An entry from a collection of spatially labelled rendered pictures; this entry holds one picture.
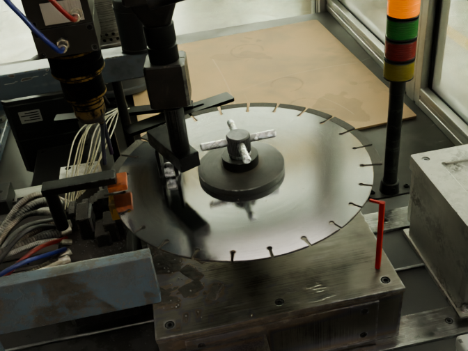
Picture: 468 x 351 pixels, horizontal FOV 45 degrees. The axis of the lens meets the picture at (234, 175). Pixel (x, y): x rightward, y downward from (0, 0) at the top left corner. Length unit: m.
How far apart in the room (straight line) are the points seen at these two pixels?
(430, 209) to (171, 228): 0.36
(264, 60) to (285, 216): 0.88
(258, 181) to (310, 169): 0.07
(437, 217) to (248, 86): 0.69
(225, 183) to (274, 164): 0.07
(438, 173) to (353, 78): 0.61
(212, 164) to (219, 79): 0.70
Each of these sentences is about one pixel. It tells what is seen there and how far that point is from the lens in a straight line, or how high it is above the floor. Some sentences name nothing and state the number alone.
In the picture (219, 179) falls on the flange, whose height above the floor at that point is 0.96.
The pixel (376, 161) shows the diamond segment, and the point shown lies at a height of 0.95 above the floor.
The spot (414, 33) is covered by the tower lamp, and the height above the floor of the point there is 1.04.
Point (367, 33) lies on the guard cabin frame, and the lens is 1.52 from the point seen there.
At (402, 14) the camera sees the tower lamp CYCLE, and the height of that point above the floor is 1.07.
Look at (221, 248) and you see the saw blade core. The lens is 0.62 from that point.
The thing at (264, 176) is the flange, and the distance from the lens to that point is 0.70.
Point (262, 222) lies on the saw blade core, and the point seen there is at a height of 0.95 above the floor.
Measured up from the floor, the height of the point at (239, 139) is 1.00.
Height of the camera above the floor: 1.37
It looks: 36 degrees down
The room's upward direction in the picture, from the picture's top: 7 degrees counter-clockwise
